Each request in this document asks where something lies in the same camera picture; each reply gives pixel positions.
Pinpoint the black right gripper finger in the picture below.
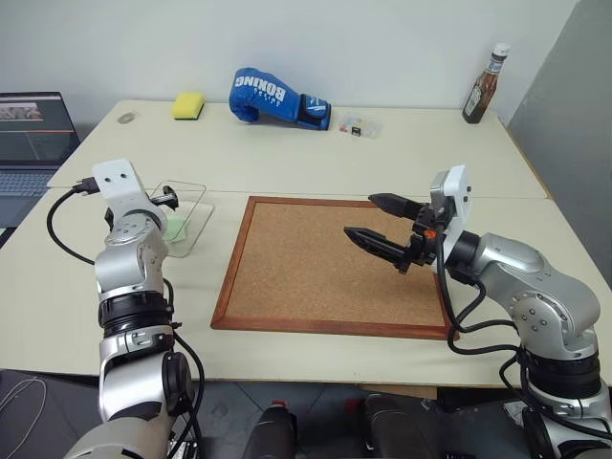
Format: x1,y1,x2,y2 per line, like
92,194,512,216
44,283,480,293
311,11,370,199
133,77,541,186
367,192,427,222
343,226,413,275

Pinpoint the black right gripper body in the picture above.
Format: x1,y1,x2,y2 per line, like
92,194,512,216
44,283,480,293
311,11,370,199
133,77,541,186
404,199,449,269

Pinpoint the light green paper note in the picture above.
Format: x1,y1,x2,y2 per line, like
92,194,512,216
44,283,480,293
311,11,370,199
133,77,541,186
160,213,193,243

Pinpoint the clear plastic tray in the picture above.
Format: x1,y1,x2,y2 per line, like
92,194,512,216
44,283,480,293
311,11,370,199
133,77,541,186
142,180,215,260

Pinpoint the yellow and green sponge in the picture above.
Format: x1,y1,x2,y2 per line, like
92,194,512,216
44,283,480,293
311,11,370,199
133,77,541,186
171,92,207,122

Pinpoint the clear bag of small parts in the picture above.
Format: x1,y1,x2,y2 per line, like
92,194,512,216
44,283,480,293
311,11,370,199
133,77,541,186
336,111,384,141

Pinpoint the blue boxing glove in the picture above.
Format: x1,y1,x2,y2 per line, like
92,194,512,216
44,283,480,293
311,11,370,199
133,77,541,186
228,67,333,132

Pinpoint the open laptop computer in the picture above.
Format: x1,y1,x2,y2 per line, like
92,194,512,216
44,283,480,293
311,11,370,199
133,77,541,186
0,91,81,229

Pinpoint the brown sauce bottle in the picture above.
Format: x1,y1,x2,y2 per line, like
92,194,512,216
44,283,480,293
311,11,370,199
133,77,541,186
461,43,513,125

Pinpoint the dark rounded shape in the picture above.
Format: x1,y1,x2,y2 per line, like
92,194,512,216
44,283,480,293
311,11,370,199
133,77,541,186
256,400,298,459
361,393,444,459

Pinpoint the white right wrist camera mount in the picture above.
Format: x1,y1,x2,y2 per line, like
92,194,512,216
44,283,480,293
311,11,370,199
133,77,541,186
428,164,475,274

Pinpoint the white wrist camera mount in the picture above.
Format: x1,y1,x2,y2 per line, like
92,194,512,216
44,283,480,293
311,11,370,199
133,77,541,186
428,164,475,274
90,159,160,217

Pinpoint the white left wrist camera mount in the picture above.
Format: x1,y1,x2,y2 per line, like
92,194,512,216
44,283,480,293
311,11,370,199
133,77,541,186
90,159,160,217

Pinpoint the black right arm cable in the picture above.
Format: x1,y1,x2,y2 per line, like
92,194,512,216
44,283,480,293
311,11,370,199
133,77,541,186
433,238,612,441

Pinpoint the cork board with wooden frame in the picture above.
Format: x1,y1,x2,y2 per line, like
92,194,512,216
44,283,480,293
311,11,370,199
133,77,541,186
209,195,461,341

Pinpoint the thin white wire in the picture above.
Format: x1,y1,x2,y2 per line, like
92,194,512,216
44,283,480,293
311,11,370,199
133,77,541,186
0,372,50,434

